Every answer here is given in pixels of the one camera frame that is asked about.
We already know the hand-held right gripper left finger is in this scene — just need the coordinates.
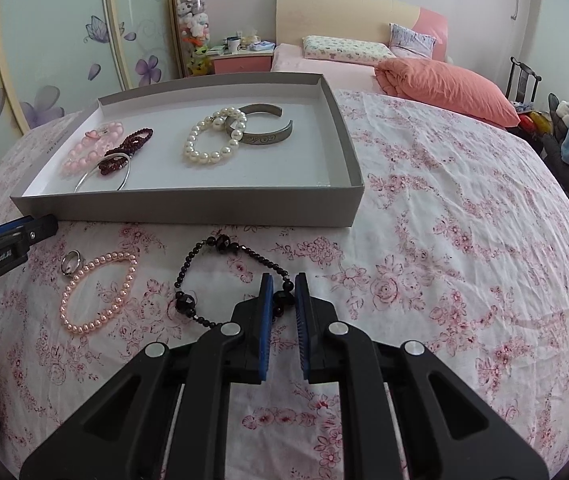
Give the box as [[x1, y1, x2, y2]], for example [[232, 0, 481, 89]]
[[19, 273, 278, 480]]

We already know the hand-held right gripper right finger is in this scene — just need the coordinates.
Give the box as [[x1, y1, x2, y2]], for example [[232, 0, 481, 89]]
[[295, 272, 550, 480]]

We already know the silver ring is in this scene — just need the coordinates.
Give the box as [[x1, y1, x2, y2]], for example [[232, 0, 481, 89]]
[[60, 250, 85, 278]]

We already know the large pink bead bracelet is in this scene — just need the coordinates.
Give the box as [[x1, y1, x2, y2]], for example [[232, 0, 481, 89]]
[[59, 121, 125, 177]]

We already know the black bead bracelet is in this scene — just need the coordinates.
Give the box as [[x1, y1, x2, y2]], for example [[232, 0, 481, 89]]
[[173, 234, 298, 331]]

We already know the thin silver bangle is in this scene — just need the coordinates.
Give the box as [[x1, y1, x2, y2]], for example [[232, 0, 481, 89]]
[[73, 152, 132, 193]]

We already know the dark red bead bracelet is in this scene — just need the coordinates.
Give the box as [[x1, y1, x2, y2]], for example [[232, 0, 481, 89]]
[[97, 127, 155, 176]]

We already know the white pearl bracelet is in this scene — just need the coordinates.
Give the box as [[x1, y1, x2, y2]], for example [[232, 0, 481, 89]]
[[183, 107, 248, 164]]

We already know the engraved silver cuff bracelet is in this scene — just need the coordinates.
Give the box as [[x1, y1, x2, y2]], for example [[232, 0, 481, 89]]
[[225, 102, 295, 148]]

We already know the grey cardboard box tray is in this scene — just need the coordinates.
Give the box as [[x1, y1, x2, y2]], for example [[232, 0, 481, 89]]
[[10, 72, 365, 228]]

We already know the pink floral tablecloth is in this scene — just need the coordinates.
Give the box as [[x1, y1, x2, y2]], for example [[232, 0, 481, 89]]
[[0, 87, 569, 480]]

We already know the flower-print sliding wardrobe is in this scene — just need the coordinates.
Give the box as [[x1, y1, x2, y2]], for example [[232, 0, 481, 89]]
[[0, 0, 185, 211]]

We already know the clear plush toy tube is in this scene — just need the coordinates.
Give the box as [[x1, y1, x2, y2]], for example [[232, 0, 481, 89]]
[[174, 0, 214, 78]]

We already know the pink and white nightstand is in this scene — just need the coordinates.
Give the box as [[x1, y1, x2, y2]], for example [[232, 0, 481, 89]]
[[212, 42, 278, 76]]

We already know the bed with pink sheet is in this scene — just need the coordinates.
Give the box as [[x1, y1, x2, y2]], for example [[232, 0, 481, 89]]
[[270, 42, 515, 126]]

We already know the orange duvet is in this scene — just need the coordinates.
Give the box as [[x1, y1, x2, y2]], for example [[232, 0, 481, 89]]
[[375, 57, 521, 128]]

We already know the patterned white pillow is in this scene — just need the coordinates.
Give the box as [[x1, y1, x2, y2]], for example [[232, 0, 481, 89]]
[[302, 35, 396, 65]]

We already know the dark office chair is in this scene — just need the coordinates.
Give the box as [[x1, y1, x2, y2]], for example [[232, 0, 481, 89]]
[[539, 92, 569, 206]]

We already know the purple print pillow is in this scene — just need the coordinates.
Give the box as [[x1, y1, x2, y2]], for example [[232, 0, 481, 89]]
[[389, 22, 438, 58]]

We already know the colourful toy pile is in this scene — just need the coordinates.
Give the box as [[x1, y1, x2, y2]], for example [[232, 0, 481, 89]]
[[512, 102, 550, 136]]

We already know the beige and pink headboard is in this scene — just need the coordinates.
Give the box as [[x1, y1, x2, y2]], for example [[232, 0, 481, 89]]
[[275, 0, 449, 58]]

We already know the dark wooden chair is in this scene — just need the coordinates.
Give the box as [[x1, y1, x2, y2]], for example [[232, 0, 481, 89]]
[[507, 56, 543, 106]]

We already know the small pink pearl bracelet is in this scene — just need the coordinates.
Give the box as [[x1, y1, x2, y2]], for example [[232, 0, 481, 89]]
[[59, 252, 138, 336]]

